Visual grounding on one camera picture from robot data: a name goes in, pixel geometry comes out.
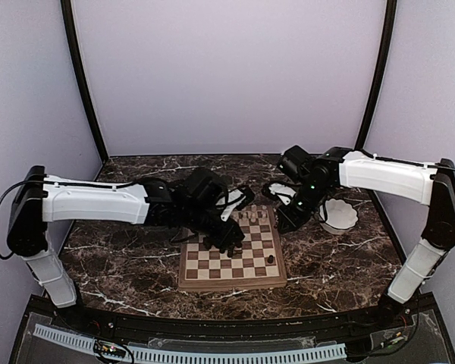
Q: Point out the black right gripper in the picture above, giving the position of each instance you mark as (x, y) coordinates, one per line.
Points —
(283, 217)

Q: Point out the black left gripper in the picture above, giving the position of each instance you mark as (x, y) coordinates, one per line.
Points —
(233, 226)

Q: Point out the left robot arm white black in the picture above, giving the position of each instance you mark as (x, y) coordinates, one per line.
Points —
(43, 198)

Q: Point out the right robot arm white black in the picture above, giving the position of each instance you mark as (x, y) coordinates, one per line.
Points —
(431, 185)

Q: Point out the pile of dark chess pieces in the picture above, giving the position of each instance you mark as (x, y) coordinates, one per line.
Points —
(229, 249)

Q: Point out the wooden chess board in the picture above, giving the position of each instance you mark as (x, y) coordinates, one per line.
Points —
(208, 270)

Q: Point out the white knight right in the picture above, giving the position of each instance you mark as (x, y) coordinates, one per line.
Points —
(253, 215)

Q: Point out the white scalloped bowl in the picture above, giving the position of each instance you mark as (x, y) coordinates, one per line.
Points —
(337, 216)

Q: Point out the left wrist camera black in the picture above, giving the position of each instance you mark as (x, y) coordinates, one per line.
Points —
(204, 187)

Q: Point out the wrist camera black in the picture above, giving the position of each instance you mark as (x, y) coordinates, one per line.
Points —
(295, 163)
(204, 187)

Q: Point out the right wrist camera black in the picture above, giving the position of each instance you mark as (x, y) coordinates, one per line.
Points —
(295, 163)

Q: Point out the black front rail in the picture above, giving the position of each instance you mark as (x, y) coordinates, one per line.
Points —
(138, 327)

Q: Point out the white slotted cable duct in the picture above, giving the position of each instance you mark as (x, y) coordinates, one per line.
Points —
(181, 351)

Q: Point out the right black corner post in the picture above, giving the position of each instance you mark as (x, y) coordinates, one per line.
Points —
(378, 75)

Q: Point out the black corner post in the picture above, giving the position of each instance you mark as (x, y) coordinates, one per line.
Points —
(80, 76)
(378, 75)

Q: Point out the left black corner post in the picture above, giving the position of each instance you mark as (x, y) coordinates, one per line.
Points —
(80, 76)

